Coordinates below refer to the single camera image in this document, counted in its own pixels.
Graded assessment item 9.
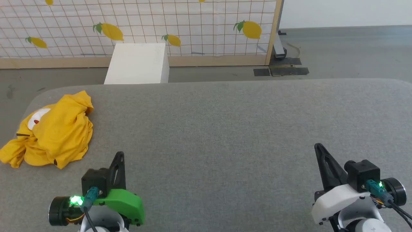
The white rectangular box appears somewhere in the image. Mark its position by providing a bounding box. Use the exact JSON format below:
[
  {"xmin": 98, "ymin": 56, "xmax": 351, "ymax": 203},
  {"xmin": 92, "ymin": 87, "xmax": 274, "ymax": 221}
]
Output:
[{"xmin": 104, "ymin": 43, "xmax": 170, "ymax": 85}]

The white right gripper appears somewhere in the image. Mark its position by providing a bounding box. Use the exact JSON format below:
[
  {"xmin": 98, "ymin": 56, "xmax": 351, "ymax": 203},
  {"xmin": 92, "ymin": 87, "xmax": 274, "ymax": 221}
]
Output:
[{"xmin": 311, "ymin": 143, "xmax": 407, "ymax": 226}]

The lemon print partition screen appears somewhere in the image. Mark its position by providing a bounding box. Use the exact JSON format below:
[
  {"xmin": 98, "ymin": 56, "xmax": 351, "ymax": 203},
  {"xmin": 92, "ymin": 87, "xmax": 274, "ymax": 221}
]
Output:
[{"xmin": 0, "ymin": 0, "xmax": 284, "ymax": 69}]

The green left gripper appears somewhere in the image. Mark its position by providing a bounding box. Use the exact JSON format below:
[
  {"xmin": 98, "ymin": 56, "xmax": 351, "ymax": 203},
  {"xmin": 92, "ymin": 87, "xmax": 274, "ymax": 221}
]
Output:
[{"xmin": 48, "ymin": 151, "xmax": 145, "ymax": 227}]

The yellow t-shirt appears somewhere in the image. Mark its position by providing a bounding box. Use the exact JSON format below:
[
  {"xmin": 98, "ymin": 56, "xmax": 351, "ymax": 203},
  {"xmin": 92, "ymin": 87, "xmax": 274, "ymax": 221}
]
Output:
[{"xmin": 0, "ymin": 91, "xmax": 94, "ymax": 170}]

